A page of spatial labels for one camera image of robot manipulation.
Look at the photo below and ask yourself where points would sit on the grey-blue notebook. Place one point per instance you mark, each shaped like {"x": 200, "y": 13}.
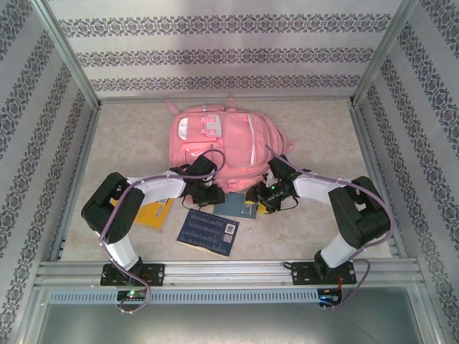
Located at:
{"x": 233, "y": 208}

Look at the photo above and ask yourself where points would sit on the aluminium frame side rail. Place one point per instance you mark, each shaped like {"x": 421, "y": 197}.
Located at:
{"x": 368, "y": 150}
{"x": 77, "y": 179}

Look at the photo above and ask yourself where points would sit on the dark blue book QR codes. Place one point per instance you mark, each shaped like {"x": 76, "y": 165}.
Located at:
{"x": 201, "y": 229}

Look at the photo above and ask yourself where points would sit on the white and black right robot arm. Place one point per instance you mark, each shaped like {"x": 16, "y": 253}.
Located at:
{"x": 315, "y": 186}

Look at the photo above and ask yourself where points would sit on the controller board blue light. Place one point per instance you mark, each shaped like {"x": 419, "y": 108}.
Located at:
{"x": 330, "y": 298}

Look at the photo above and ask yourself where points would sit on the pink school backpack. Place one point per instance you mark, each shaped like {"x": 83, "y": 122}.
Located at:
{"x": 233, "y": 143}

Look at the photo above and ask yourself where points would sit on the aluminium mounting rail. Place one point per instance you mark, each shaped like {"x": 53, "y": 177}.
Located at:
{"x": 229, "y": 274}

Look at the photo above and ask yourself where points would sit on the aluminium frame cross rail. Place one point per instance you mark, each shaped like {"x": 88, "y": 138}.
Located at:
{"x": 305, "y": 99}

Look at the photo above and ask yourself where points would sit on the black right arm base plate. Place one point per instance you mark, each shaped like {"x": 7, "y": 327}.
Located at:
{"x": 301, "y": 274}

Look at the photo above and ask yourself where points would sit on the controller board green light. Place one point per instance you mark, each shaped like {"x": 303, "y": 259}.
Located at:
{"x": 132, "y": 295}

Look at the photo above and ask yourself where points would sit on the yellow paperback book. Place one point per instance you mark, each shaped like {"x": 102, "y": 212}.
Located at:
{"x": 154, "y": 215}

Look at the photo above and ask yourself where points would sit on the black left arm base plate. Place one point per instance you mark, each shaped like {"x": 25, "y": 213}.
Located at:
{"x": 157, "y": 274}

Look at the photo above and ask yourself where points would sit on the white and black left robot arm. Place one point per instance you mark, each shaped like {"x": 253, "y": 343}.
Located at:
{"x": 161, "y": 188}

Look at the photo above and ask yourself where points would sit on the grey metal panel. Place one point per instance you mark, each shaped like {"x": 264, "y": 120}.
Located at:
{"x": 229, "y": 326}

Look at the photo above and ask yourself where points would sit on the aluminium frame post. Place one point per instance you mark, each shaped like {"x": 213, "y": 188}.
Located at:
{"x": 384, "y": 53}
{"x": 70, "y": 53}

